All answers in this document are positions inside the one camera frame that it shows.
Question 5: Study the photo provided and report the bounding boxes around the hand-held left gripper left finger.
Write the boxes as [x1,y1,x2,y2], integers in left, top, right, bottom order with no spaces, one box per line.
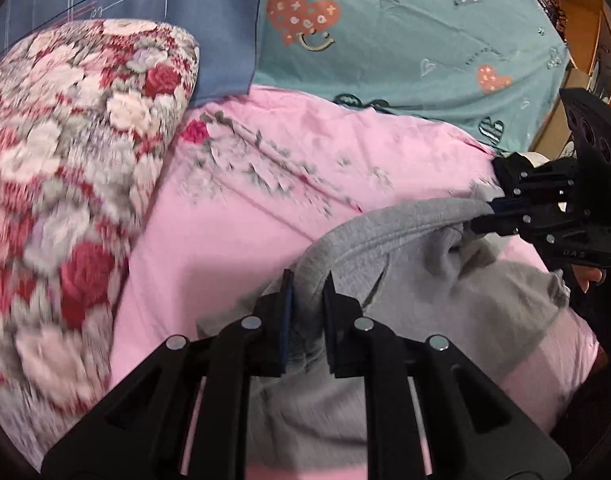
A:
[41,268,295,480]

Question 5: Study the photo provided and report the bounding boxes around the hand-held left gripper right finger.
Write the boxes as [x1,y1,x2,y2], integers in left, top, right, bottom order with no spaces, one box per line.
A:
[322,276,572,480]

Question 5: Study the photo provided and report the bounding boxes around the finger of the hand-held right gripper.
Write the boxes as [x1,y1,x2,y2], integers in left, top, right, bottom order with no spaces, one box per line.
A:
[464,199,579,248]
[493,154,576,201]

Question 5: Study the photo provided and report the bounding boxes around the grey pants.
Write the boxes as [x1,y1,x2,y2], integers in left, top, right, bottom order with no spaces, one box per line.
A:
[198,197,569,473]

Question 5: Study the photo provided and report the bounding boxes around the person's right hand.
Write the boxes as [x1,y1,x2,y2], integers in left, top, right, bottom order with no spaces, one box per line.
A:
[571,265,606,293]

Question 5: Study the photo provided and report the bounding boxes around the pink floral bed sheet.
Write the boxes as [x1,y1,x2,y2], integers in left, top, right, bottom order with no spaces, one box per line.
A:
[109,85,599,480]

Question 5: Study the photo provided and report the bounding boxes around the wooden furniture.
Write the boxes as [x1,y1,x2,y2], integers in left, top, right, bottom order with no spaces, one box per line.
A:
[505,0,611,161]

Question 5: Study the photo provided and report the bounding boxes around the teal heart print sheet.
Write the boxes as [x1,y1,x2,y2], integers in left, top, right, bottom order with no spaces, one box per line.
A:
[252,0,570,150]

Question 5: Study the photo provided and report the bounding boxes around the red rose floral pillow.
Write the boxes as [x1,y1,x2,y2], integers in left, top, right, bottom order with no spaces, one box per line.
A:
[0,19,200,466]

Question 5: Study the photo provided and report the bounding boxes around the blue plaid pillow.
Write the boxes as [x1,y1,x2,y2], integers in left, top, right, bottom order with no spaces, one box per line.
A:
[0,0,281,107]

